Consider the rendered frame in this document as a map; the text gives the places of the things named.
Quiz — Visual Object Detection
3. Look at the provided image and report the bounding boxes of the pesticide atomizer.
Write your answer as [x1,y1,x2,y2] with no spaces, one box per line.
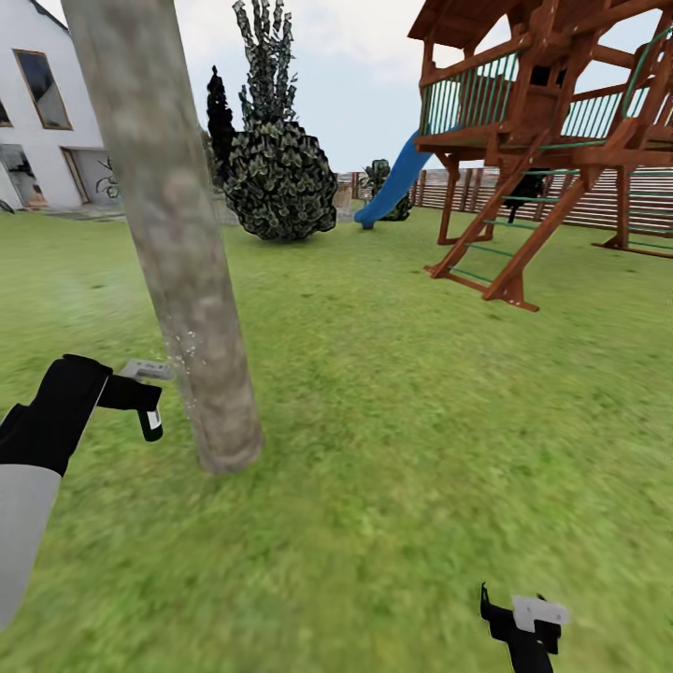
[137,408,164,442]

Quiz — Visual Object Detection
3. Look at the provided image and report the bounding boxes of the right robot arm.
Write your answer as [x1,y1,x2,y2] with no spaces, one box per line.
[480,594,571,673]

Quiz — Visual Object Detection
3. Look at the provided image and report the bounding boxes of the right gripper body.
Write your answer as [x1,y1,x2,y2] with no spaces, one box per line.
[489,606,558,665]

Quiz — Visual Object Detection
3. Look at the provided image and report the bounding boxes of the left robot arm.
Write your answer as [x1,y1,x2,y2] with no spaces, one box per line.
[0,354,175,634]

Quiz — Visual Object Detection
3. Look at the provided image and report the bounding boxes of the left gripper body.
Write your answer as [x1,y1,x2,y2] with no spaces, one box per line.
[110,378,162,411]

